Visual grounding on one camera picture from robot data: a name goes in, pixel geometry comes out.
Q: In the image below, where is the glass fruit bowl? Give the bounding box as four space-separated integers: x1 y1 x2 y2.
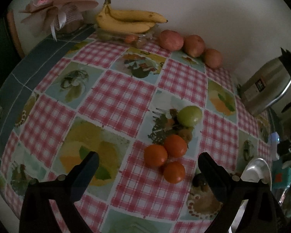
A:
94 24 158 47

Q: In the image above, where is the white power strip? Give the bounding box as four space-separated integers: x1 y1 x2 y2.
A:
270 132 280 161

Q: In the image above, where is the left red apple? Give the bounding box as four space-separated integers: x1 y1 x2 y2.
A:
158 30 184 52

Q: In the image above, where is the stainless steel round plate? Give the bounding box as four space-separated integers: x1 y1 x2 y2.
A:
228 157 272 233

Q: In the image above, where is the dark plum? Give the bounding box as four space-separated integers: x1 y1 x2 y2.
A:
192 173 207 188

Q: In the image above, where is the middle red apple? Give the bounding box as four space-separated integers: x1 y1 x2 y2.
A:
183 35 205 58

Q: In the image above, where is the teal tissue pack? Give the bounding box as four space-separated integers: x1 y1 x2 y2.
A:
272 167 291 190

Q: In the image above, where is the upper yellow banana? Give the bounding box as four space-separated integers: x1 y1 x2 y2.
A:
104 0 168 23

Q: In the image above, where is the right red apple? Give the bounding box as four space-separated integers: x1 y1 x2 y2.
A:
203 48 223 70

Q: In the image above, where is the red apple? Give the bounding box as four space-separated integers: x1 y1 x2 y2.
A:
158 30 184 52
203 48 223 70
183 35 205 58

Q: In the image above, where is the yellow banana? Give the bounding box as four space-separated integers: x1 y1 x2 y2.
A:
104 0 168 23
95 6 156 34

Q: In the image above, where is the orange tangerine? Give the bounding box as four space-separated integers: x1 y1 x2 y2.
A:
144 144 168 167
163 162 185 184
163 134 188 158

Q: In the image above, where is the stainless steel thermos jug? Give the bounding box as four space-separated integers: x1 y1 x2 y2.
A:
238 49 291 116

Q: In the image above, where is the pink paper flower bouquet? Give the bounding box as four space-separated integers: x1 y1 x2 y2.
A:
21 0 98 40

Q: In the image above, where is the black power adapter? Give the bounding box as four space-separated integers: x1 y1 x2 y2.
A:
277 140 291 163

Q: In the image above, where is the checkered fruit-print tablecloth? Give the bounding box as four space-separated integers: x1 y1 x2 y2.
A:
0 30 271 232

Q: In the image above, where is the lower yellow banana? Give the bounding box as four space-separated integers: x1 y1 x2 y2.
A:
95 6 156 34

